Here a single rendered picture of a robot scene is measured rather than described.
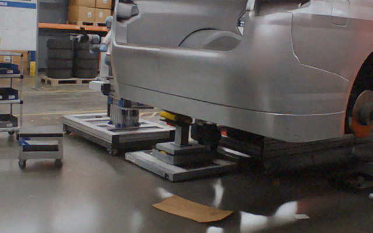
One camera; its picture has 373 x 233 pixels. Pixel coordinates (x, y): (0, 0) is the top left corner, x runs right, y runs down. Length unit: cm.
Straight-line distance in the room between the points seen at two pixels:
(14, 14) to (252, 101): 825
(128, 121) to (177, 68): 263
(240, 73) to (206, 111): 39
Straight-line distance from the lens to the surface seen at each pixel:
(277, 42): 245
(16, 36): 1034
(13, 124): 565
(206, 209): 358
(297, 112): 253
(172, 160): 441
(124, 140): 504
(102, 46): 486
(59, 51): 1163
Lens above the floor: 126
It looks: 9 degrees down
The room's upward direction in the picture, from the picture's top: 4 degrees clockwise
